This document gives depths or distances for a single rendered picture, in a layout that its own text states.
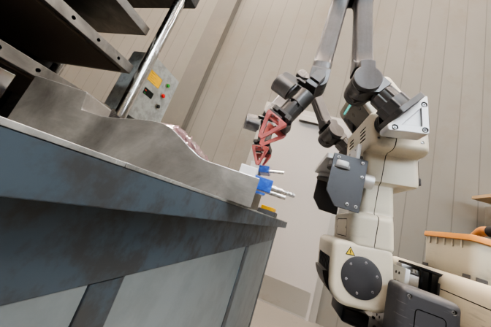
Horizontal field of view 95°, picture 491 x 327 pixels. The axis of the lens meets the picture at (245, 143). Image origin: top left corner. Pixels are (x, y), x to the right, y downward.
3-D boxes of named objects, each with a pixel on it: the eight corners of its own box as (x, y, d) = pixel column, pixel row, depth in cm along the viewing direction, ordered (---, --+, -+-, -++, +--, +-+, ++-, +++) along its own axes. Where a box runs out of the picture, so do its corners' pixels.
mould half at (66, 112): (246, 207, 65) (258, 171, 68) (250, 208, 40) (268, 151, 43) (90, 152, 68) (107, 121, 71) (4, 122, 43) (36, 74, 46)
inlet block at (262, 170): (283, 182, 88) (285, 168, 90) (282, 177, 83) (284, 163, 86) (250, 177, 91) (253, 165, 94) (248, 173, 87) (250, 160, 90)
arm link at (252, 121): (275, 108, 100) (269, 120, 106) (251, 100, 98) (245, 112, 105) (273, 128, 92) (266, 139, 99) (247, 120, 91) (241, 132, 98)
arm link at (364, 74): (381, -29, 74) (370, -1, 83) (337, -28, 76) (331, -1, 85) (383, 90, 60) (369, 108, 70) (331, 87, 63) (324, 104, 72)
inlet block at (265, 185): (288, 208, 51) (295, 185, 52) (294, 208, 46) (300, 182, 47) (234, 189, 51) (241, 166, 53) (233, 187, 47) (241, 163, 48)
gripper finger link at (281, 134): (251, 132, 65) (273, 110, 67) (253, 140, 72) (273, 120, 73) (268, 147, 63) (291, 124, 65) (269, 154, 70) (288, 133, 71)
